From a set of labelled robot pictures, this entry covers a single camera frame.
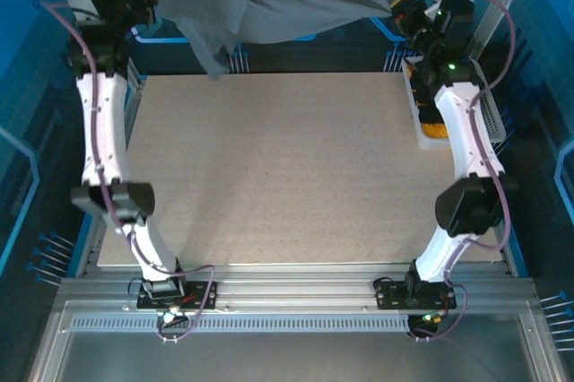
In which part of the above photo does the grey t-shirt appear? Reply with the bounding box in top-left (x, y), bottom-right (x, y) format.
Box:
top-left (154, 0), bottom-right (399, 82)

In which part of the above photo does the black t-shirt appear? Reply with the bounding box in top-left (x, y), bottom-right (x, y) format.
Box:
top-left (410, 65), bottom-right (443, 126)

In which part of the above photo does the white plastic basket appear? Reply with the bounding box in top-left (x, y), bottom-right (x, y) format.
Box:
top-left (401, 56), bottom-right (508, 151)

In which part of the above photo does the yellow t-shirt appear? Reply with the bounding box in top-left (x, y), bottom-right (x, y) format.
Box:
top-left (418, 101), bottom-right (450, 140)

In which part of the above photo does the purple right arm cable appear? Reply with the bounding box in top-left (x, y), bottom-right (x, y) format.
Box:
top-left (414, 0), bottom-right (517, 343)

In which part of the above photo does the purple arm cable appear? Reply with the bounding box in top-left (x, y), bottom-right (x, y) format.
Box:
top-left (39, 0), bottom-right (217, 345)
top-left (414, 0), bottom-right (517, 343)

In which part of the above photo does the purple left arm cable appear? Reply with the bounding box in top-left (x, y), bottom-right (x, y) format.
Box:
top-left (39, 0), bottom-right (217, 345)

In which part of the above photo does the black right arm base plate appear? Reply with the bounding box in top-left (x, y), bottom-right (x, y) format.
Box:
top-left (373, 276), bottom-right (457, 311)

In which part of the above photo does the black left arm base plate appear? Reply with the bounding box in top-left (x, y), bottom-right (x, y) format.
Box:
top-left (136, 280), bottom-right (219, 311)

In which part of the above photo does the aluminium frame rail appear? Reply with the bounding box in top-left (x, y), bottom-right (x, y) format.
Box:
top-left (57, 263), bottom-right (539, 311)

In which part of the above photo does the slotted grey cable duct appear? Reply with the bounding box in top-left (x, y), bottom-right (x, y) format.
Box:
top-left (71, 317), bottom-right (412, 334)

